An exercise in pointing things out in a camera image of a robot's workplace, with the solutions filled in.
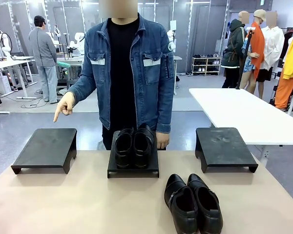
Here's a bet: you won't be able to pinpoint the person's right hand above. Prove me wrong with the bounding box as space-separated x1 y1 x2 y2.
53 92 76 123

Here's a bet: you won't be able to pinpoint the person's left hand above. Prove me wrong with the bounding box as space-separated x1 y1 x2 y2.
156 131 170 150

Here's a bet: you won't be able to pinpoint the person's right forearm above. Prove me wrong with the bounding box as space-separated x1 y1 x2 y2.
68 69 101 108

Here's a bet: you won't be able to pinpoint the person's left forearm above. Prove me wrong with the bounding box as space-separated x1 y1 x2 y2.
157 92 174 134

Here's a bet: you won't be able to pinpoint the black shoe stand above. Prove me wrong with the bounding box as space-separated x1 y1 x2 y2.
107 130 160 178
11 128 78 175
194 127 259 174

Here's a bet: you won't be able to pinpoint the person in grey clothes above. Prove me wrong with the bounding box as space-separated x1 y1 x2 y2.
28 15 61 104

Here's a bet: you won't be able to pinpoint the person in denim jacket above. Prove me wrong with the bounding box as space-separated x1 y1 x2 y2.
68 12 175 151

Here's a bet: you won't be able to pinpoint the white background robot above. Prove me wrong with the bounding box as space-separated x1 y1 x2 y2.
69 31 86 57
0 30 13 60
167 20 178 52

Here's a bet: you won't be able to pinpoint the white office desk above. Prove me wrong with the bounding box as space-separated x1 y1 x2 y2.
0 56 39 99

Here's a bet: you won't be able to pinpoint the white folding table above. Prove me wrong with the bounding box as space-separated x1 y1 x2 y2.
189 88 293 169

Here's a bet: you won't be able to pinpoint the wooden shoe rack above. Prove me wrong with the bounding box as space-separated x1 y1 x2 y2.
191 56 222 76

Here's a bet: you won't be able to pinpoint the mannequin in dark jacket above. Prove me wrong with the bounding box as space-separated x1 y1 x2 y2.
221 11 250 89

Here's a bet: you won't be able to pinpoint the orange trousers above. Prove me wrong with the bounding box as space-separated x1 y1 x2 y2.
274 77 293 110

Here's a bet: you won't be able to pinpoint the mannequin with orange garment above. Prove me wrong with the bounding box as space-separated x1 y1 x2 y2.
239 9 267 95

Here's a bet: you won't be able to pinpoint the figure in white shirt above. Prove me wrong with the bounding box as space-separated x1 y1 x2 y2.
255 11 285 99

